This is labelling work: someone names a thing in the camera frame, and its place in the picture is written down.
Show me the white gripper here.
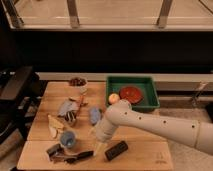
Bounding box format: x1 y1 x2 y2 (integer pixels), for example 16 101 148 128
89 116 118 156

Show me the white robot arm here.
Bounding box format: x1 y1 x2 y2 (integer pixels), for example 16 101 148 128
94 100 213 155

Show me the blue plastic cup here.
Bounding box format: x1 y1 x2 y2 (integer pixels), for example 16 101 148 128
60 131 76 148

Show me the white cup of brown items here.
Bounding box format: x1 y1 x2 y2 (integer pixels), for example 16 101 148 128
69 77 87 94

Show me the black rectangular block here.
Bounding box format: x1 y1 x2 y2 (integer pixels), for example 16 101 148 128
105 141 128 161

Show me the blue grey sponge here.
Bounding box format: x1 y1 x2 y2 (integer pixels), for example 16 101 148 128
89 107 102 125

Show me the striped brown small object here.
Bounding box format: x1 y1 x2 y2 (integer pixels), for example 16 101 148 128
65 111 77 126

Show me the dark small box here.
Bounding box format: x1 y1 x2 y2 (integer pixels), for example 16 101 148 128
47 144 63 157

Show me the grey crumpled cloth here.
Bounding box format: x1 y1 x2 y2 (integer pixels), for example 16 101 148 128
58 100 79 116

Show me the yellow red apple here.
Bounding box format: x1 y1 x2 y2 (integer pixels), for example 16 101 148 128
108 93 120 104

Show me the yellow banana peel toy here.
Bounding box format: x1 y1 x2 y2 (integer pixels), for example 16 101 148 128
48 115 65 138

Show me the green plastic bin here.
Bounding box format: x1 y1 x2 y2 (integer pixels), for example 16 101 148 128
106 76 160 113

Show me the black chair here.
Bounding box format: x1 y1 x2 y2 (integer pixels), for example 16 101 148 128
0 66 43 144

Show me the orange handled tool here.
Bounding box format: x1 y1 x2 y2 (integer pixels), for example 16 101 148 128
70 95 88 115

